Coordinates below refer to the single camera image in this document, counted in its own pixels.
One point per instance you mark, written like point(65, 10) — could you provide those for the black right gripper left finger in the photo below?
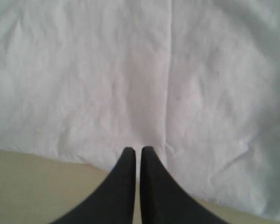
point(113, 200)

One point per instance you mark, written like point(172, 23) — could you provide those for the white t-shirt with red logo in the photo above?
point(199, 80)

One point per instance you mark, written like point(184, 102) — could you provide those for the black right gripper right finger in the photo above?
point(163, 201)

